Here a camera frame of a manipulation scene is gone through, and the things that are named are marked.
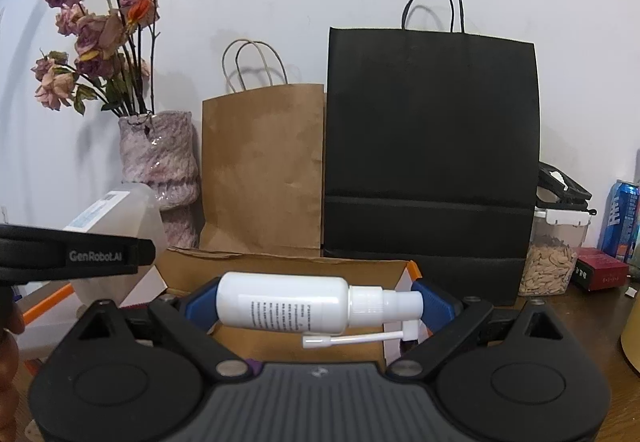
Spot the white spray bottle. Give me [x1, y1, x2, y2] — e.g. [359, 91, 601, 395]
[216, 272, 423, 350]

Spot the translucent rectangular plastic bottle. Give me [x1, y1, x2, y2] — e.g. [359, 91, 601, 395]
[64, 183, 167, 306]

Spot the person's left hand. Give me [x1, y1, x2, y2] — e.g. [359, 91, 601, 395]
[0, 305, 25, 442]

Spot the orange and white cardboard box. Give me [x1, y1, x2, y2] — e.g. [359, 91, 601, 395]
[18, 249, 435, 366]

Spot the clear container with seeds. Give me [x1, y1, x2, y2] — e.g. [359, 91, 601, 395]
[518, 208, 591, 297]

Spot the red and black small box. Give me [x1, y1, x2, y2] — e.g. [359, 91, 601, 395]
[570, 248, 628, 292]

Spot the pink marbled ceramic vase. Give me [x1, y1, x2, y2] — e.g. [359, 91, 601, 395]
[118, 110, 201, 249]

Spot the black paper bag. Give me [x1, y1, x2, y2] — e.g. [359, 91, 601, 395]
[322, 0, 540, 305]

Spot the brown paper bag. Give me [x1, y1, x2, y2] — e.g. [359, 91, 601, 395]
[199, 38, 327, 258]

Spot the black folded item on container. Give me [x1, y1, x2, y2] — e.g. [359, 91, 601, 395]
[536, 161, 597, 215]

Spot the tan thermos jug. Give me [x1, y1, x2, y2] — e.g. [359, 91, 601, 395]
[620, 301, 640, 374]

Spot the blue drink can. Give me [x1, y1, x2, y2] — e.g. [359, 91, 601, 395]
[600, 181, 639, 262]

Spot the dried pink rose bouquet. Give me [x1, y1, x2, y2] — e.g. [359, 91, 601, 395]
[32, 0, 160, 118]

